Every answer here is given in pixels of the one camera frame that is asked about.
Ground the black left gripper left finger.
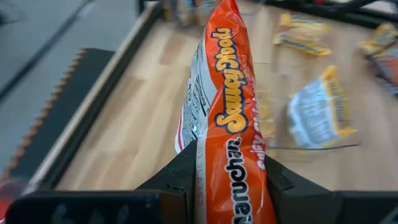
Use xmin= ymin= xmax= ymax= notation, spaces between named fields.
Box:
xmin=135 ymin=139 xmax=198 ymax=224

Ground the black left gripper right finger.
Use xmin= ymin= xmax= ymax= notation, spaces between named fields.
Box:
xmin=264 ymin=154 xmax=340 ymax=224

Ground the yellow Maruchan noodle pack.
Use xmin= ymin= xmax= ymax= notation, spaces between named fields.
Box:
xmin=287 ymin=65 xmax=358 ymax=149
xmin=272 ymin=12 xmax=332 ymax=57
xmin=359 ymin=22 xmax=398 ymax=60

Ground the red Maruchan noodle pack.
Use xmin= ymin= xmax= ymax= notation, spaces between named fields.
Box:
xmin=174 ymin=0 xmax=277 ymax=224

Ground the black hazard-striped floor mat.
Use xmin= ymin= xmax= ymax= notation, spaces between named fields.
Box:
xmin=0 ymin=48 xmax=116 ymax=184

